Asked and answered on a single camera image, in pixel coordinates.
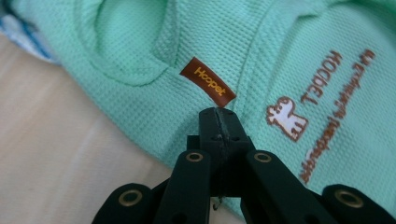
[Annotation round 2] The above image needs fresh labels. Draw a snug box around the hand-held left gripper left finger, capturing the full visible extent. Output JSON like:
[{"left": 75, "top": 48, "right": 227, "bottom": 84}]
[{"left": 186, "top": 106, "right": 223, "bottom": 199}]

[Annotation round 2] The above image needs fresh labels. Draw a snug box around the mint green pet garment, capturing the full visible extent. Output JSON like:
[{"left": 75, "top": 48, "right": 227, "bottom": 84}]
[{"left": 0, "top": 0, "right": 396, "bottom": 220}]

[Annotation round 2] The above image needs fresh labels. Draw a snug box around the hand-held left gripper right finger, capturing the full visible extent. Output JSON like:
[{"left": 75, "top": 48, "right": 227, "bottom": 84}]
[{"left": 216, "top": 106, "right": 256, "bottom": 199}]

